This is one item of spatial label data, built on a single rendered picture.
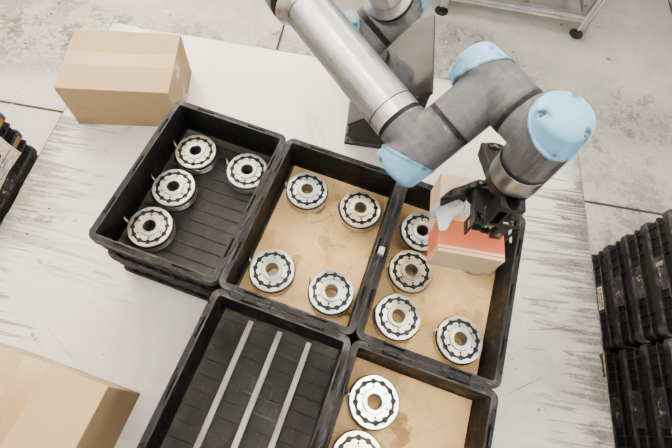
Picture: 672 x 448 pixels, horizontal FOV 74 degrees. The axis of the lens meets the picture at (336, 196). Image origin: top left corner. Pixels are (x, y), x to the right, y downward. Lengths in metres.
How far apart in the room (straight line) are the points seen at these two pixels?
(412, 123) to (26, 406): 0.85
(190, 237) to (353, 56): 0.64
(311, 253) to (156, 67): 0.69
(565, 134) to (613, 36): 2.81
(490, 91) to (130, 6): 2.57
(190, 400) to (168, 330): 0.23
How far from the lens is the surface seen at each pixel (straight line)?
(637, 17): 3.61
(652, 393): 1.86
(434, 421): 1.06
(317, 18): 0.72
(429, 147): 0.62
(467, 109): 0.62
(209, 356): 1.04
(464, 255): 0.83
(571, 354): 1.35
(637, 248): 1.94
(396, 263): 1.07
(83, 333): 1.27
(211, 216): 1.14
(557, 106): 0.59
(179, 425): 1.04
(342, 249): 1.09
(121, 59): 1.45
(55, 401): 1.05
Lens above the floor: 1.85
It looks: 62 degrees down
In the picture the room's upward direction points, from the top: 10 degrees clockwise
